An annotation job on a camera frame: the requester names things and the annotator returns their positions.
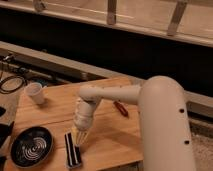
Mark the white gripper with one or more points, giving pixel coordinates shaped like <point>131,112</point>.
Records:
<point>82,122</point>

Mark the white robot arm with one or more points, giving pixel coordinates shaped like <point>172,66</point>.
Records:
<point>163,118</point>

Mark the wooden table board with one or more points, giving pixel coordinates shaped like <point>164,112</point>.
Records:
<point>114,140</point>

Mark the black patterned bowl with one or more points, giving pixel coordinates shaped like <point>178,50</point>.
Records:
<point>31,147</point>

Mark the white paper cup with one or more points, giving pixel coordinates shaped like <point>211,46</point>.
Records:
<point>35,92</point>

